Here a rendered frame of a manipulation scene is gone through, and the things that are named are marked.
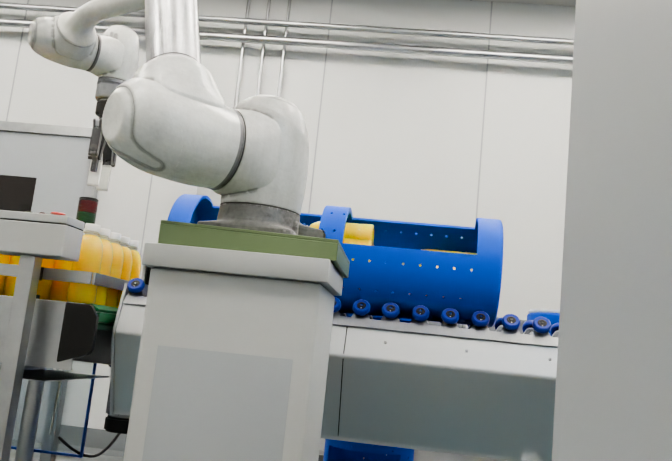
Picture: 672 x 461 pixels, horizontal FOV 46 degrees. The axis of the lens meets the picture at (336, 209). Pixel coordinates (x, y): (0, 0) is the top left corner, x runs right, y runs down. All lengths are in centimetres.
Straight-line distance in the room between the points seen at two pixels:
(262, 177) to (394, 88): 428
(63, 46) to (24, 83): 420
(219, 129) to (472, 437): 105
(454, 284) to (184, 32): 92
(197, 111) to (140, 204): 440
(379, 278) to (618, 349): 160
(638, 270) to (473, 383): 161
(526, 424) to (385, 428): 34
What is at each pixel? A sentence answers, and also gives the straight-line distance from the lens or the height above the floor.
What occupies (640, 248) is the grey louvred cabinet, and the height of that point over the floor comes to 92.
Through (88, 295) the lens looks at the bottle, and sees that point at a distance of 211.
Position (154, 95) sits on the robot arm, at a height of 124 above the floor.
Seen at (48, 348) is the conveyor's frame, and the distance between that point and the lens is 210.
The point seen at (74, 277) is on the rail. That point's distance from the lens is 211.
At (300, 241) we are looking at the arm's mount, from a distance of 134.
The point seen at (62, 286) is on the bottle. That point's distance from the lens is 217.
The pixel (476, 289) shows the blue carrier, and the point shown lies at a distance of 200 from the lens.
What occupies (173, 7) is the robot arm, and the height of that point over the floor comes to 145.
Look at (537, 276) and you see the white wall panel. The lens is 546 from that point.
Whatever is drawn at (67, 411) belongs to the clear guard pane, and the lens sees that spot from 262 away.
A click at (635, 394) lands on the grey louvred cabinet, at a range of 39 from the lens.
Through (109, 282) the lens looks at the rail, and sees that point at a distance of 218.
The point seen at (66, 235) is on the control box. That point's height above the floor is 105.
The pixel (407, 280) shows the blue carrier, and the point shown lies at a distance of 199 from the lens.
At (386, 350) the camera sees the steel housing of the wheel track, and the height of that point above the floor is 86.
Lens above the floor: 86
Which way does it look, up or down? 10 degrees up
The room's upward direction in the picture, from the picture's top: 6 degrees clockwise
